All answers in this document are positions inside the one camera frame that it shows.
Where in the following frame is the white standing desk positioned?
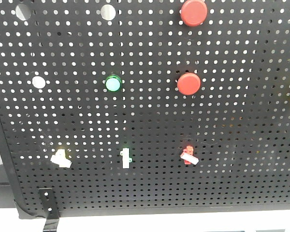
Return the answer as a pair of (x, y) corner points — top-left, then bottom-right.
(0, 207), (290, 232)

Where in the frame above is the green round push button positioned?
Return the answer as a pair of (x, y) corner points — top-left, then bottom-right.
(105, 74), (122, 92)

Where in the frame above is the upper red push button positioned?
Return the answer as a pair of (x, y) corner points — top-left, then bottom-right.
(180, 0), (208, 27)

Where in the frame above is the yellow white toggle switch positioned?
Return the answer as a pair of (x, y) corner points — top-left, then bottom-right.
(50, 149), (72, 168)

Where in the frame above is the black perforated pegboard panel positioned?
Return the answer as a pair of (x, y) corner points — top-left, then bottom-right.
(0, 0), (290, 219)

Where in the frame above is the red push button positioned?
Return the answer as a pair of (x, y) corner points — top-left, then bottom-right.
(180, 0), (208, 27)
(177, 72), (201, 95)

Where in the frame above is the lower red push button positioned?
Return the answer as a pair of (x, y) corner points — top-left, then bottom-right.
(177, 72), (201, 95)

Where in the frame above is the red white toggle switch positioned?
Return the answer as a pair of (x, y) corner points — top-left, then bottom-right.
(180, 145), (199, 165)

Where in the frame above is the green white toggle switch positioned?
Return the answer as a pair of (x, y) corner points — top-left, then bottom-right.
(120, 148), (132, 169)

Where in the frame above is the black box on desk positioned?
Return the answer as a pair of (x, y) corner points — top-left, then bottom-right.
(0, 164), (15, 208)

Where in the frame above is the left black pegboard clamp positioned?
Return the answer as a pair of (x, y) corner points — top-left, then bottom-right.
(38, 188), (60, 232)

